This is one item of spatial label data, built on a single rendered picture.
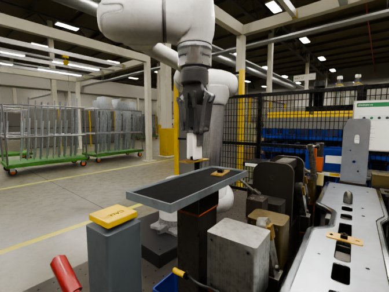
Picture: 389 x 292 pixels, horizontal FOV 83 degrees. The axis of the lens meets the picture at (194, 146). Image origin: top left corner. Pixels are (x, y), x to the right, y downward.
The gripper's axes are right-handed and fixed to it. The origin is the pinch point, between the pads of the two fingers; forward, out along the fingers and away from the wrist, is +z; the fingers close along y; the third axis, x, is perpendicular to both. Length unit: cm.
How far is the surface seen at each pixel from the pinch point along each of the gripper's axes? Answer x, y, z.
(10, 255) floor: -34, -232, 125
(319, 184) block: 78, 8, 24
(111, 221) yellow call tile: -27.2, 9.3, 9.8
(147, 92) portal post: 348, -601, -109
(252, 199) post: 13.4, 10.2, 15.5
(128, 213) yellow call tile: -23.9, 8.5, 9.7
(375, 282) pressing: 14.0, 38.6, 25.7
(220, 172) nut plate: 11.1, 0.1, 9.2
